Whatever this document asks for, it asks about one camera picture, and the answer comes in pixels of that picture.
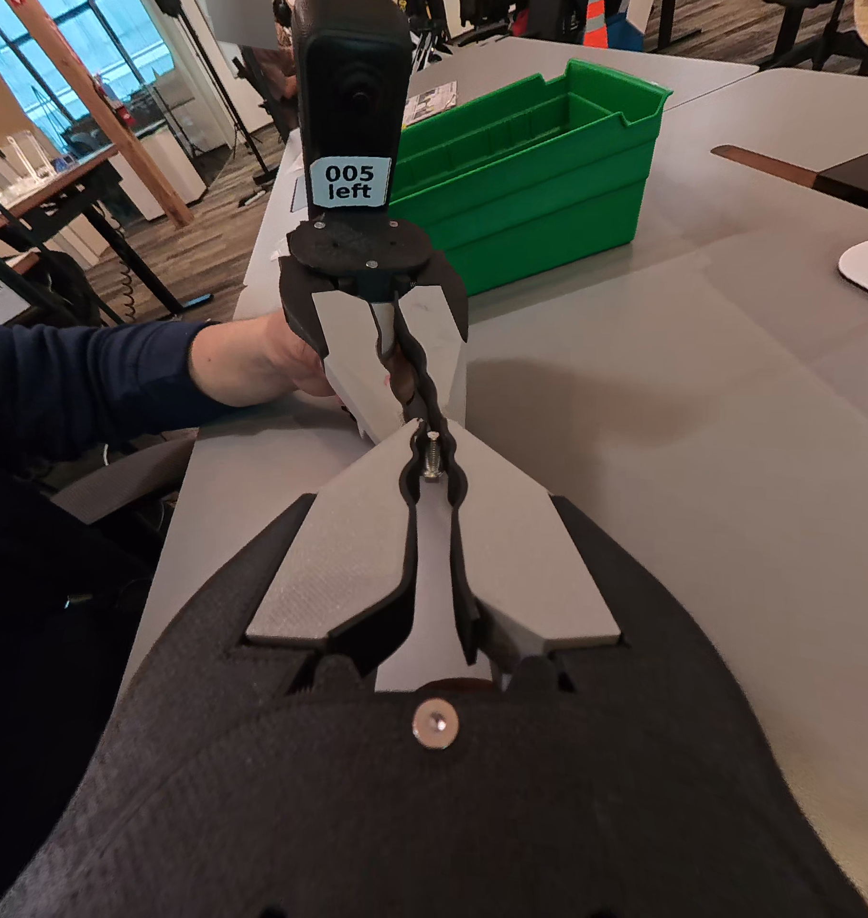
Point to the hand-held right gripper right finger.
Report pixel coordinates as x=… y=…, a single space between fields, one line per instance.
x=541 y=566

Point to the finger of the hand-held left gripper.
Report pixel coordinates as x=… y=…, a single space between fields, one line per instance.
x=351 y=358
x=445 y=337

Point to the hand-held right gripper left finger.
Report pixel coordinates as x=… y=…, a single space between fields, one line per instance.
x=333 y=566

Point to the silver bolt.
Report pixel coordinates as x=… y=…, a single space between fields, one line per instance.
x=432 y=459

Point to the green plastic bin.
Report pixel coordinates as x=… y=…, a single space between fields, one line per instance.
x=534 y=193

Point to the person's left forearm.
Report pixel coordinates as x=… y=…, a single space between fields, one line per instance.
x=83 y=387

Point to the person's left hand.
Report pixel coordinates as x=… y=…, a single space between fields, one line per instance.
x=298 y=358

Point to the printed leaflet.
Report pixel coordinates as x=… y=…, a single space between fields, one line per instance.
x=430 y=104

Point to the white paper sheet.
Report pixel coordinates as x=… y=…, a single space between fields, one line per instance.
x=299 y=193

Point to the white cabinet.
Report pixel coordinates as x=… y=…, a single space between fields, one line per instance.
x=176 y=172

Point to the orange safety cone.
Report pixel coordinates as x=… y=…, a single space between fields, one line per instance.
x=596 y=25

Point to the black backpack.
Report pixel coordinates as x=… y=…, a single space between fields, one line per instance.
x=68 y=287

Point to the desk with black legs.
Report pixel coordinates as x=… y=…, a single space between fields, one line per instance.
x=61 y=179

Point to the person's torso and legs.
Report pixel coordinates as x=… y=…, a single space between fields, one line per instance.
x=40 y=645

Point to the clear acrylic container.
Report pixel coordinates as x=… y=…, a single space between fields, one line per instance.
x=29 y=161

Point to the wooden post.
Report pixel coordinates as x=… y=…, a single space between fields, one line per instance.
x=104 y=107

